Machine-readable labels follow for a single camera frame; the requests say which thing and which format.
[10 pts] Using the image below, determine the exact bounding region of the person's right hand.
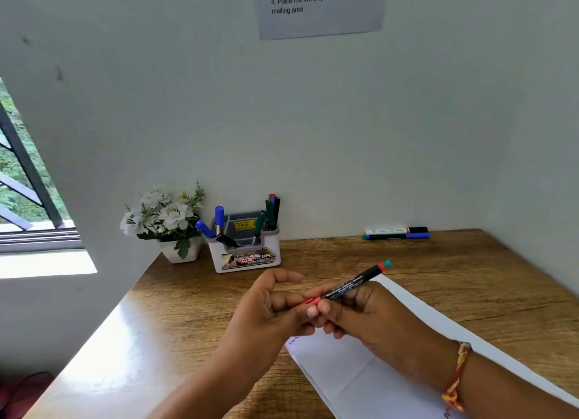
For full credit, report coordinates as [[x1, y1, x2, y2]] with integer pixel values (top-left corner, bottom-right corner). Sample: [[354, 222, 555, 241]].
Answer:
[[307, 281, 459, 391]]

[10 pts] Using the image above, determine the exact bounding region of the person's left hand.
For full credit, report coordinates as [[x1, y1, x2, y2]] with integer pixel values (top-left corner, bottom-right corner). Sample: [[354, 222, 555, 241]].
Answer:
[[221, 269, 320, 380]]

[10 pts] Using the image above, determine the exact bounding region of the black marker with green end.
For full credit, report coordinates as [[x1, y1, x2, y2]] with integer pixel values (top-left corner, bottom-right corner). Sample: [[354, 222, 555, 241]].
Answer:
[[317, 260, 393, 303]]

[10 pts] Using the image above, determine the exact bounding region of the person's right forearm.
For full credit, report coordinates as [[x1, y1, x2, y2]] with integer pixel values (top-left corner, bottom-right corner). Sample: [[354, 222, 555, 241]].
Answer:
[[445, 346, 579, 419]]

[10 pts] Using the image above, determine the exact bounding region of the person's left forearm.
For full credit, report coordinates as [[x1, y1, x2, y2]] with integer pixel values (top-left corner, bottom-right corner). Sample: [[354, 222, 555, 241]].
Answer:
[[146, 348, 272, 419]]

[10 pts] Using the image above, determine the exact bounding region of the white desk organizer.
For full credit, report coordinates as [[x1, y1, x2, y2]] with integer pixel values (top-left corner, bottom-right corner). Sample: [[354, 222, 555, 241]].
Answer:
[[207, 211, 282, 274]]

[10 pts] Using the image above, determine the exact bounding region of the white envelope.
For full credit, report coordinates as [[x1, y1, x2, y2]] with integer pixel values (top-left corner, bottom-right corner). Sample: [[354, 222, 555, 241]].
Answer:
[[285, 274, 579, 419]]

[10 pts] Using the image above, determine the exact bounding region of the blue marker with green end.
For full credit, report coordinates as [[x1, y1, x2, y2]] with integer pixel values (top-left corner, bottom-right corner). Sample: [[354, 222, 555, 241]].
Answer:
[[362, 233, 431, 241]]

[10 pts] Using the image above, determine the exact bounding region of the white marker with black cap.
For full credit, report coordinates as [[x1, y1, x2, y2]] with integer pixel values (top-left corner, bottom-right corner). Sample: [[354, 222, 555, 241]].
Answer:
[[365, 226, 429, 235]]

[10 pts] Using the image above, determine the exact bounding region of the white flower pot plant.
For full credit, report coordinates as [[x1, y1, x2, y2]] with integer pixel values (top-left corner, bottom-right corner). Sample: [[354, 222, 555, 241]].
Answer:
[[119, 181, 206, 264]]

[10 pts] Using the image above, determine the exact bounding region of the printed paper notice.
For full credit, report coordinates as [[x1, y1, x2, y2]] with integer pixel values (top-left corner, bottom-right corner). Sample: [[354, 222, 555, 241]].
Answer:
[[252, 0, 389, 41]]

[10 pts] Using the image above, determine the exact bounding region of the orange thread bracelet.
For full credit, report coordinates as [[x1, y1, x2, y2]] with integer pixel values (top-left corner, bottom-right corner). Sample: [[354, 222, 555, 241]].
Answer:
[[441, 341, 473, 413]]

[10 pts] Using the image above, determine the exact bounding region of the grey window frame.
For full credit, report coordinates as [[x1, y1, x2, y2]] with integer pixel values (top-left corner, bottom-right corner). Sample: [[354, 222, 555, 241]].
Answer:
[[0, 77, 85, 255]]

